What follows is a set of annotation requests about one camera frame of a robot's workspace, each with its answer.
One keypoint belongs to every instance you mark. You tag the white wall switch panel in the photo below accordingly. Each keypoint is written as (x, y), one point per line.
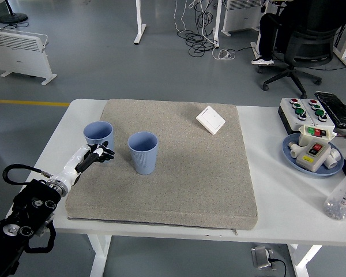
(211, 119)

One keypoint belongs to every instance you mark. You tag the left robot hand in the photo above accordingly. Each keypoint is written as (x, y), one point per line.
(70, 167)

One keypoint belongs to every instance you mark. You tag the black fan stand base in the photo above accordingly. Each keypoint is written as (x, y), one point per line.
(13, 18)

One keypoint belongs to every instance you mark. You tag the white desk leg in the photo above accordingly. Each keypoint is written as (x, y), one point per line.
(139, 31)
(216, 26)

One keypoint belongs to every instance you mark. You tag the grey-brown cushion mat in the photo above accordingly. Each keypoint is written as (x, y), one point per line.
(176, 173)

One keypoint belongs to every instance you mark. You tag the black office chair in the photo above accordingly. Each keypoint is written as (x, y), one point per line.
(308, 46)

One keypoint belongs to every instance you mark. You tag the person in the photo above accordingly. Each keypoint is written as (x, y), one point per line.
(266, 34)

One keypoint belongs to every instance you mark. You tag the blue plate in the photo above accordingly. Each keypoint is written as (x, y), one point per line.
(320, 173)

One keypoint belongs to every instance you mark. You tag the white panel heater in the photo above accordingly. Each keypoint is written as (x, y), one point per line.
(239, 17)
(17, 54)

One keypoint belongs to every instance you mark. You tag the grey foot pedal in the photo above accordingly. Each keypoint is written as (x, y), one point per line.
(261, 256)

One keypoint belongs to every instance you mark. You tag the beige red-button switch box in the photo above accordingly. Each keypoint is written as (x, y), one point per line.
(308, 164)

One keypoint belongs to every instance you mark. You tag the clear red-capped bottle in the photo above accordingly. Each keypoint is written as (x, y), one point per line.
(341, 199)

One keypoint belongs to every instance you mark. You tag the white push-button control box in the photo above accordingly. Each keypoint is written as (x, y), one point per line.
(327, 122)
(289, 115)

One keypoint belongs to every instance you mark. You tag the blue ribbed cup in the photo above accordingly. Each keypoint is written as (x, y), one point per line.
(99, 132)
(144, 163)

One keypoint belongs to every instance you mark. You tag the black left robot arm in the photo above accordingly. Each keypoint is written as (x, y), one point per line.
(31, 202)

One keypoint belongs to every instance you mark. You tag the white green-red button switch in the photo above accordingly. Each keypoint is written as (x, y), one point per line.
(305, 138)

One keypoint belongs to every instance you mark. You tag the white pipe fitting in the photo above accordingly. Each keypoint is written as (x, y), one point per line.
(333, 161)
(294, 150)

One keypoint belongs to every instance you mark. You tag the white table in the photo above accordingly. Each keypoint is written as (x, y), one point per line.
(276, 202)

